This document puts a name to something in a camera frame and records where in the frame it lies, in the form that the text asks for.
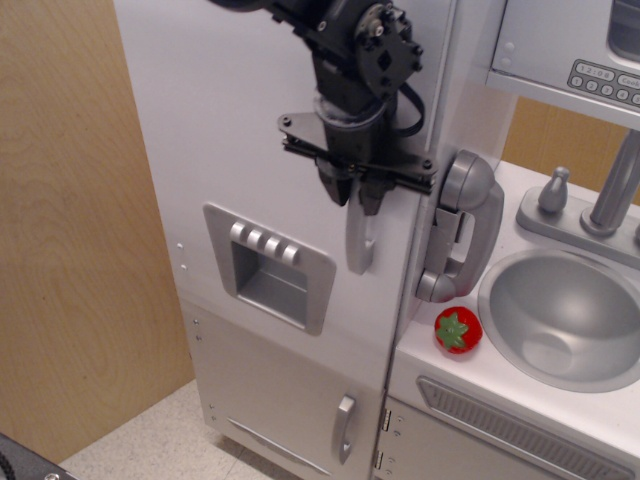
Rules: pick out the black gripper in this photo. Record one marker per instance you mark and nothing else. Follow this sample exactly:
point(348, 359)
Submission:
point(369, 148)

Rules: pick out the silver fridge door handle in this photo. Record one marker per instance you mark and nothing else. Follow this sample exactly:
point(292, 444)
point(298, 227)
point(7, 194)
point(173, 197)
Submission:
point(359, 239)

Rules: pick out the silver fridge door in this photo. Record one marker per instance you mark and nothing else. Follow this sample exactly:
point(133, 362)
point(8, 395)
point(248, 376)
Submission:
point(209, 86)

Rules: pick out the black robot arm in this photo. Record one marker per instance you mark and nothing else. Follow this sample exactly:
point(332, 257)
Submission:
point(363, 55)

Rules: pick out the red toy strawberry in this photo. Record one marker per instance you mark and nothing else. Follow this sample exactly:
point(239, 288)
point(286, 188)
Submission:
point(458, 330)

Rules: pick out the brass cabinet hinge upper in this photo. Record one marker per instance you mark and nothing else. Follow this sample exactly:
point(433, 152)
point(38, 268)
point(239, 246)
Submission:
point(386, 420)

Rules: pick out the brass cabinet hinge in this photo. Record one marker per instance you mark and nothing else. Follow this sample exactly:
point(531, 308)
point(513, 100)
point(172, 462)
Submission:
point(379, 460)
point(386, 420)

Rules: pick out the silver lower freezer door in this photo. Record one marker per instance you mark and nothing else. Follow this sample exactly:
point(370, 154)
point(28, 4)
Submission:
point(279, 404)

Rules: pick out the white toy kitchen cabinet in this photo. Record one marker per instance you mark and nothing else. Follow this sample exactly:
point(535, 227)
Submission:
point(465, 113)

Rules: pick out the silver round sink basin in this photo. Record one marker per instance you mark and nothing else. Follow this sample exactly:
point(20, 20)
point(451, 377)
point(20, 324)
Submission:
point(563, 319)

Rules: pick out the grey faucet with base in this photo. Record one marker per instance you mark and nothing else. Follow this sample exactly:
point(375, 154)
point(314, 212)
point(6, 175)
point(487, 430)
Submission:
point(602, 227)

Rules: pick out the toy microwave with keypad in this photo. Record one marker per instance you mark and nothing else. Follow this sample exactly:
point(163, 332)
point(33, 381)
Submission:
point(581, 56)

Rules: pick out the grey oven vent panel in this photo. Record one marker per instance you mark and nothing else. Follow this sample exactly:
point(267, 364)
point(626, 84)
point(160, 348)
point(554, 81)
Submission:
point(529, 442)

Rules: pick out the brass cabinet hinge lower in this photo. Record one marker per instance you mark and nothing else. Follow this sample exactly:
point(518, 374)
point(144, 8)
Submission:
point(379, 460)

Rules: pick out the black equipment corner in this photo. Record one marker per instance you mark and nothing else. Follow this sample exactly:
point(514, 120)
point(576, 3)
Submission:
point(19, 462)

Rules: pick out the grey toy wall phone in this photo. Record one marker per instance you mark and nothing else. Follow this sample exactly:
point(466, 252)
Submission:
point(464, 231)

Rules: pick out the silver lower door handle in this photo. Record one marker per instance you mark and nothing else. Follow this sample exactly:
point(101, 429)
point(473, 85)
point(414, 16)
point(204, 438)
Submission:
point(340, 445)

